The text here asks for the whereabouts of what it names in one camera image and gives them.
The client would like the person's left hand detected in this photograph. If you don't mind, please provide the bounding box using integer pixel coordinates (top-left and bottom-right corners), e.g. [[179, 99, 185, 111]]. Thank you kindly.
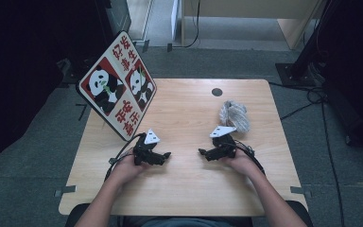
[[111, 150, 151, 187]]

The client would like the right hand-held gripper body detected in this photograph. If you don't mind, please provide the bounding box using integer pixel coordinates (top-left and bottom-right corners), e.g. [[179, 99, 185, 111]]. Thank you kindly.
[[209, 125, 238, 161]]

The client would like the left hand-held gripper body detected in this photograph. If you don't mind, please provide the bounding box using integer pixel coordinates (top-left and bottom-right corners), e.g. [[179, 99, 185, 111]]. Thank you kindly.
[[132, 128, 162, 166]]

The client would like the person's right hand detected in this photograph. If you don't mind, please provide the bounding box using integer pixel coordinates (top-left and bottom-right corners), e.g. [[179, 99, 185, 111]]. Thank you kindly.
[[220, 148, 260, 180]]

